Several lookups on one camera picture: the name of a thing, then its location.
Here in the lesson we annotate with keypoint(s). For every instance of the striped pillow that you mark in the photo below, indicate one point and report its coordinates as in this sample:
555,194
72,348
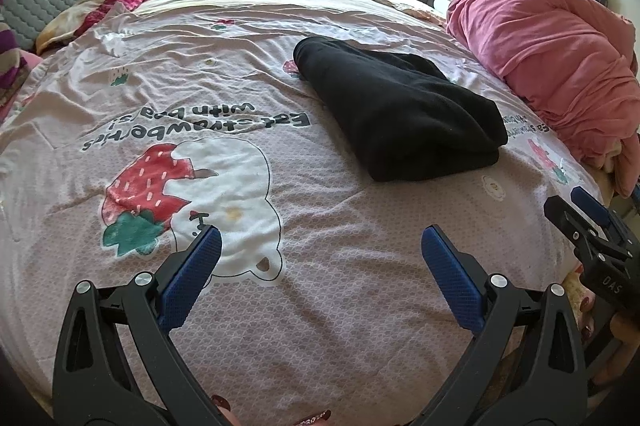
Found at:
10,66

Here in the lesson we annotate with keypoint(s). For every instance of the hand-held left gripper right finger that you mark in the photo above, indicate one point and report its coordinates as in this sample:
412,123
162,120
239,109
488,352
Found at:
450,278

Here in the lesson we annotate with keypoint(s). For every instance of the printed pink bed sheet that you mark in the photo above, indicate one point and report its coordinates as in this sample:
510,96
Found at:
350,256

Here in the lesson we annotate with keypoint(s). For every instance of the pink duvet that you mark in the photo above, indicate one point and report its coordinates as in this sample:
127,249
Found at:
550,46

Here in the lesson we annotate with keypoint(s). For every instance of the black sweater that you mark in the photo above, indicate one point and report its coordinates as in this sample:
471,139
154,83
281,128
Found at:
400,116

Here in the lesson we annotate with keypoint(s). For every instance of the person's left hand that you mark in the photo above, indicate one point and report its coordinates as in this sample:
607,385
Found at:
225,413

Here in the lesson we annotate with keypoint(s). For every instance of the person's right hand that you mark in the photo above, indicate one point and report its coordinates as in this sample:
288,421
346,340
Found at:
625,336

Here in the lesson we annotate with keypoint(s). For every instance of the pink quilted blanket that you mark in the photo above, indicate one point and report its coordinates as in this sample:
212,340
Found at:
20,106

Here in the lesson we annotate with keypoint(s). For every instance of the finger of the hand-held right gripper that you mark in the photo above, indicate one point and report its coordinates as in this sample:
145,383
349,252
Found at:
592,206
565,218

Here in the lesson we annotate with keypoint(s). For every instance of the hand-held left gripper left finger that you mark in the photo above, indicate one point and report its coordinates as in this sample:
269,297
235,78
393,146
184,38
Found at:
192,278

